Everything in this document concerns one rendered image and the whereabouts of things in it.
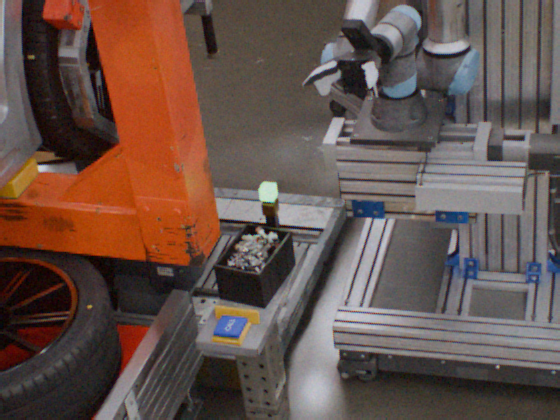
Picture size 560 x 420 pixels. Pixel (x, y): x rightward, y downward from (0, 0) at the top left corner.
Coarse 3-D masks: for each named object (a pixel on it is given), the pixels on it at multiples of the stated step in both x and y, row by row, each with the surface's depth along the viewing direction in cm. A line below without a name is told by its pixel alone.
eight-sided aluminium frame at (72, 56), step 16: (80, 0) 312; (64, 32) 307; (80, 32) 306; (64, 48) 306; (80, 48) 305; (64, 64) 307; (80, 64) 306; (80, 80) 309; (80, 96) 317; (80, 112) 317; (96, 112) 317; (96, 128) 320; (112, 128) 328
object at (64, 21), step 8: (48, 0) 300; (56, 0) 299; (64, 0) 299; (72, 0) 300; (48, 8) 300; (56, 8) 299; (64, 8) 298; (72, 8) 300; (80, 8) 304; (48, 16) 299; (56, 16) 298; (64, 16) 298; (72, 16) 300; (80, 16) 304; (56, 24) 303; (64, 24) 302; (72, 24) 301; (80, 24) 305
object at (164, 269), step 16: (96, 256) 332; (112, 272) 332; (128, 272) 334; (144, 272) 330; (160, 272) 325; (176, 272) 323; (192, 272) 325; (112, 288) 337; (128, 288) 336; (144, 288) 335; (160, 288) 329; (176, 288) 327; (192, 288) 331; (128, 304) 338; (144, 304) 336; (160, 304) 334
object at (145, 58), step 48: (96, 0) 253; (144, 0) 249; (144, 48) 256; (144, 96) 264; (192, 96) 276; (144, 144) 273; (192, 144) 279; (144, 192) 282; (192, 192) 282; (144, 240) 292; (192, 240) 287
